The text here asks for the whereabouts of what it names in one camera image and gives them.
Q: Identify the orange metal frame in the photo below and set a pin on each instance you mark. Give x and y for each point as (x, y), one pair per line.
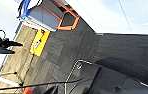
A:
(69, 26)

